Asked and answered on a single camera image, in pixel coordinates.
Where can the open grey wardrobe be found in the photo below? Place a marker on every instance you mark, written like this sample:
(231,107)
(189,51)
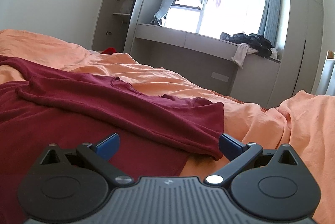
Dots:
(112,24)

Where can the white garment hanging off ledge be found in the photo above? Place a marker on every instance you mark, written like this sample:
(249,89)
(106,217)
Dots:
(242,51)

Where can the dark red long-sleeve shirt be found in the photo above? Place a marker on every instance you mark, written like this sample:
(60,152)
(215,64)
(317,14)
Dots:
(157,133)

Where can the grey window seat desk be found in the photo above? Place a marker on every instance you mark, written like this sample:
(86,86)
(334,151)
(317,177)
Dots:
(196,56)

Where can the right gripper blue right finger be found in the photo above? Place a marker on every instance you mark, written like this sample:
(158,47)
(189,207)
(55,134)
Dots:
(241,158)

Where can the red object on floor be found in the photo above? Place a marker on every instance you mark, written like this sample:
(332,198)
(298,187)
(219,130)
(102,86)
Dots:
(109,51)

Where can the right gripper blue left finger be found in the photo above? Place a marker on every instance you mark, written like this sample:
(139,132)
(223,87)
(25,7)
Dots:
(97,156)

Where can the wall socket plate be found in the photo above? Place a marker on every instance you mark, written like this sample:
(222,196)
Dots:
(220,77)

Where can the right blue-grey curtain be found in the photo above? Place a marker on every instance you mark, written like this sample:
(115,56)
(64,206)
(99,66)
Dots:
(270,20)

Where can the orange duvet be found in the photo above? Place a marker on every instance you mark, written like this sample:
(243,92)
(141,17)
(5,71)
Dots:
(305,121)

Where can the tall grey wardrobe right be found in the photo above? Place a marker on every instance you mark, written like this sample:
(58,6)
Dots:
(300,55)

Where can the pile of dark clothes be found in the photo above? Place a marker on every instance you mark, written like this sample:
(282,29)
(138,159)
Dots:
(255,41)

